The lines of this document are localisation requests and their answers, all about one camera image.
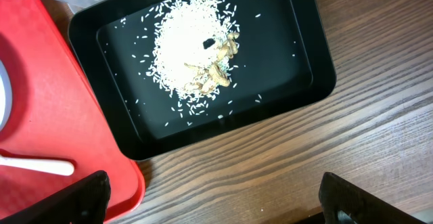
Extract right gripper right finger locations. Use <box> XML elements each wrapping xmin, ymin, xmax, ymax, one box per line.
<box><xmin>317</xmin><ymin>172</ymin><xmax>428</xmax><ymax>224</ymax></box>

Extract light blue plate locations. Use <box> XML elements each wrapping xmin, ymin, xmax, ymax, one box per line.
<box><xmin>1</xmin><ymin>62</ymin><xmax>13</xmax><ymax>130</ymax></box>

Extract rice and food scraps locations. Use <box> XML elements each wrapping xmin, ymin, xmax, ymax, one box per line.
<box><xmin>101</xmin><ymin>0</ymin><xmax>298</xmax><ymax>127</ymax></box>

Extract black waste tray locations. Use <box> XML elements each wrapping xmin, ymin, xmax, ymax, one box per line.
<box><xmin>68</xmin><ymin>0</ymin><xmax>336</xmax><ymax>160</ymax></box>

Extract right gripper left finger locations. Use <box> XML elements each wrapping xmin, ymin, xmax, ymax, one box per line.
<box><xmin>1</xmin><ymin>171</ymin><xmax>111</xmax><ymax>224</ymax></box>

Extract pink plastic fork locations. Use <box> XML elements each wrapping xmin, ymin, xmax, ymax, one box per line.
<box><xmin>1</xmin><ymin>156</ymin><xmax>75</xmax><ymax>176</ymax></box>

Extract red serving tray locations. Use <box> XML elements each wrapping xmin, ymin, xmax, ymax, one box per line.
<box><xmin>1</xmin><ymin>0</ymin><xmax>145</xmax><ymax>221</ymax></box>

